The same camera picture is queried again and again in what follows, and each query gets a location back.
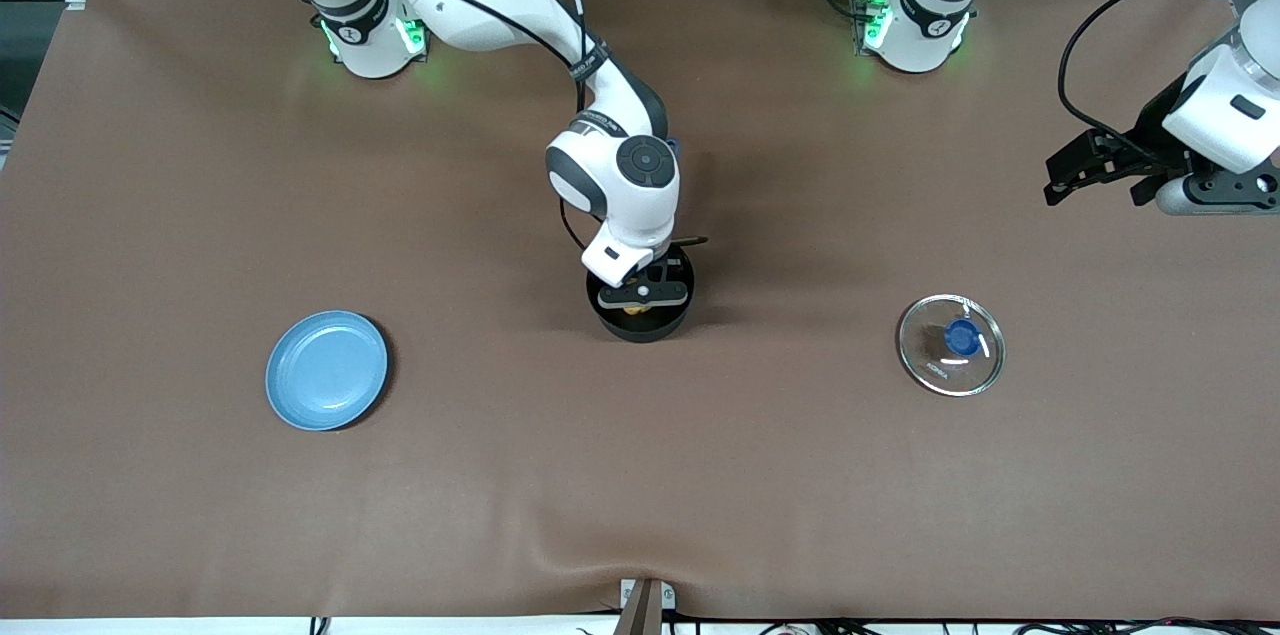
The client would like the glass lid with blue knob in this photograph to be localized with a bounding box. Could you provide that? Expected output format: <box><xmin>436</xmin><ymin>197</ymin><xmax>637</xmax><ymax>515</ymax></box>
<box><xmin>897</xmin><ymin>294</ymin><xmax>1006</xmax><ymax>398</ymax></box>

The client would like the brown table mat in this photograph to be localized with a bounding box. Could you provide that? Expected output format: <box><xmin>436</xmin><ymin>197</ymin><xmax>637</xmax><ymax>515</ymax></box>
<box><xmin>0</xmin><ymin>0</ymin><xmax>1280</xmax><ymax>622</ymax></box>

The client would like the grey metal table clamp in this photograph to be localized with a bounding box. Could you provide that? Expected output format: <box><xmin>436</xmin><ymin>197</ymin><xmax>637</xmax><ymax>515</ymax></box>
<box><xmin>612</xmin><ymin>577</ymin><xmax>677</xmax><ymax>635</ymax></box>

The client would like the blue plate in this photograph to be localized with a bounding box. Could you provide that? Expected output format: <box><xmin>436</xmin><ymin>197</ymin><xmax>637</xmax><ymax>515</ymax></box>
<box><xmin>265</xmin><ymin>310</ymin><xmax>389</xmax><ymax>432</ymax></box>

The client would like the black pot with blue handle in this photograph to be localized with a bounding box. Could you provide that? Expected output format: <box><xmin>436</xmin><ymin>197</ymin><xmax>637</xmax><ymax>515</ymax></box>
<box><xmin>586</xmin><ymin>137</ymin><xmax>698</xmax><ymax>344</ymax></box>

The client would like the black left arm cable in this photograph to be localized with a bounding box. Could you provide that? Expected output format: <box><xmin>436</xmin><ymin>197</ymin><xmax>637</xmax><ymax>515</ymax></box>
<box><xmin>1057</xmin><ymin>0</ymin><xmax>1241</xmax><ymax>156</ymax></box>

